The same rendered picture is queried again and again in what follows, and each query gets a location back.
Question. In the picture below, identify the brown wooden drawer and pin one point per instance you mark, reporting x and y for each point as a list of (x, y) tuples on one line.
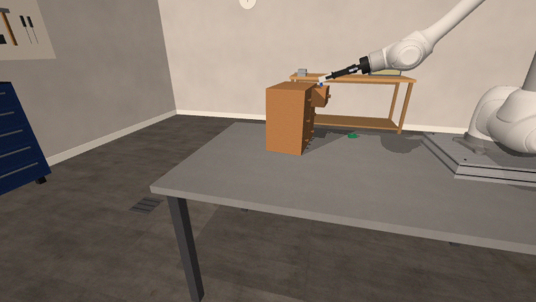
[(310, 131), (306, 121), (312, 114), (308, 100), (305, 140), (319, 96)]

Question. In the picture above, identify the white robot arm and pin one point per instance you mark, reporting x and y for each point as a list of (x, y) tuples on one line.
[(504, 120)]

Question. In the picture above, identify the brown wooden chest of drawers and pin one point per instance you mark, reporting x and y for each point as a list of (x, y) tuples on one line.
[(285, 116)]

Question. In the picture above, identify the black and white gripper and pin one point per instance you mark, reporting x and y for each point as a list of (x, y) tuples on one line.
[(363, 66)]

